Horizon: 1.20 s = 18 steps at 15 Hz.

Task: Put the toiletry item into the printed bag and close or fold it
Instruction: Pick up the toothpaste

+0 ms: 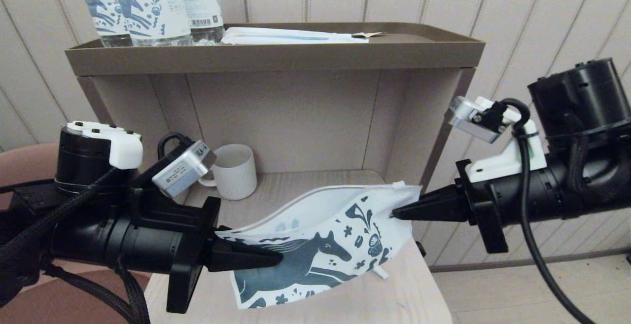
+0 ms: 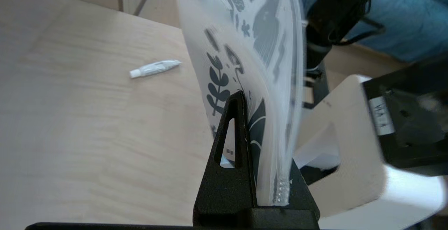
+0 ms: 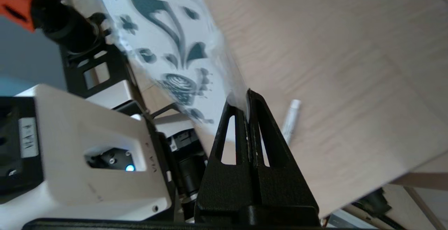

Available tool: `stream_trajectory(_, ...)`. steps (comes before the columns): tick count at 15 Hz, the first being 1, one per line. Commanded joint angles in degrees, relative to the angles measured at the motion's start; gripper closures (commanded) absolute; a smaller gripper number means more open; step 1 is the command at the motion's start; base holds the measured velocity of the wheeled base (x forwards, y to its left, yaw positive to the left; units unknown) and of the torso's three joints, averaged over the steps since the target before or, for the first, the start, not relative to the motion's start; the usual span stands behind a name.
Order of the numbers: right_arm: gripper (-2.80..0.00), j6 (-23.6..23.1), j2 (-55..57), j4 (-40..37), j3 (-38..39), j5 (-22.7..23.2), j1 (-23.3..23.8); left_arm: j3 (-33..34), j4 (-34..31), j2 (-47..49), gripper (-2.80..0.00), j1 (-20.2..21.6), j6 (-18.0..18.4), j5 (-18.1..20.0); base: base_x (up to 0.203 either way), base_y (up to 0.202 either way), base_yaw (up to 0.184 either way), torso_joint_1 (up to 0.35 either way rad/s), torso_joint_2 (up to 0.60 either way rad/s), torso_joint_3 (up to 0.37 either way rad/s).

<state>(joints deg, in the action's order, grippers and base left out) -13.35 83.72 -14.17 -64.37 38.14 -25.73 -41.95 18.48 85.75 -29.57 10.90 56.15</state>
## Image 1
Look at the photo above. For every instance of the white horse-print zipper pouch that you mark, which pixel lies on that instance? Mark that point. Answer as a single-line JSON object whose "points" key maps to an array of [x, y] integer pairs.
{"points": [[320, 245]]}

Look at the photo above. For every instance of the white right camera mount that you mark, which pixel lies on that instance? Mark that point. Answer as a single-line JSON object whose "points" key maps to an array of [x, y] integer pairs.
{"points": [[503, 166]]}

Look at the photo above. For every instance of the white packet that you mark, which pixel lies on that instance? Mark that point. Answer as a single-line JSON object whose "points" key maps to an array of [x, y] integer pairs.
{"points": [[291, 36]]}

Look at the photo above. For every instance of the barcode label water bottle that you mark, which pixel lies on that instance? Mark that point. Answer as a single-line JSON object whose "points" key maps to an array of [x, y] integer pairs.
{"points": [[202, 3]]}

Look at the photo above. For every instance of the horse label water bottle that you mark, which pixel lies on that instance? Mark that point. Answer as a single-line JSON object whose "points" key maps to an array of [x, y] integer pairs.
{"points": [[106, 8], [150, 11]]}

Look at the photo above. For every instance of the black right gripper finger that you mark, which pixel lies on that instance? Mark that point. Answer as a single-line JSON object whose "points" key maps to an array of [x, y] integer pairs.
{"points": [[438, 211], [446, 196]]}

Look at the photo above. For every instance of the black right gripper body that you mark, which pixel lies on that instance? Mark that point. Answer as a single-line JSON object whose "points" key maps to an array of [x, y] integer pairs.
{"points": [[522, 196]]}

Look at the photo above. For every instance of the pink upholstered chair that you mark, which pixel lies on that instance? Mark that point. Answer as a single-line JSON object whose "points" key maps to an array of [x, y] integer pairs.
{"points": [[19, 166]]}

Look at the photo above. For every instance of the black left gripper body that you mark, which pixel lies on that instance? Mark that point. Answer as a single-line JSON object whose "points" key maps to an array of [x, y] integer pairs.
{"points": [[157, 240]]}

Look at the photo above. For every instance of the brown desk shelf unit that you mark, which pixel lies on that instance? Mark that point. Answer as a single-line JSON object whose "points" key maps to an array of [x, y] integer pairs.
{"points": [[276, 57]]}

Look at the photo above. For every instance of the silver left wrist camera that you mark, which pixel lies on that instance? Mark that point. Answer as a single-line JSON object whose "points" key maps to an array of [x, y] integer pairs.
{"points": [[182, 171]]}

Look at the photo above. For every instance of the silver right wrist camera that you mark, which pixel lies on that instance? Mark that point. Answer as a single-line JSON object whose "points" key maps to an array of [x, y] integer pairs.
{"points": [[471, 119]]}

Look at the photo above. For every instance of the white ribbed mug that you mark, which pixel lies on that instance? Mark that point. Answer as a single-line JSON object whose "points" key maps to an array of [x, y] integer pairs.
{"points": [[236, 173]]}

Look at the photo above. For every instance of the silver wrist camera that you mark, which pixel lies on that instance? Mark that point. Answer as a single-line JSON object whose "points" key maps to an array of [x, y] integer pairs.
{"points": [[471, 119], [182, 171]]}

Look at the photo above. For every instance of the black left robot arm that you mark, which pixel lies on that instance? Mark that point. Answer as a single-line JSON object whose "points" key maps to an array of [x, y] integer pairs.
{"points": [[79, 235]]}

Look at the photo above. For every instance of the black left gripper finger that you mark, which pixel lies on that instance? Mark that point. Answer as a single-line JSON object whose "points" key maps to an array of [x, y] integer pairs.
{"points": [[236, 257]]}

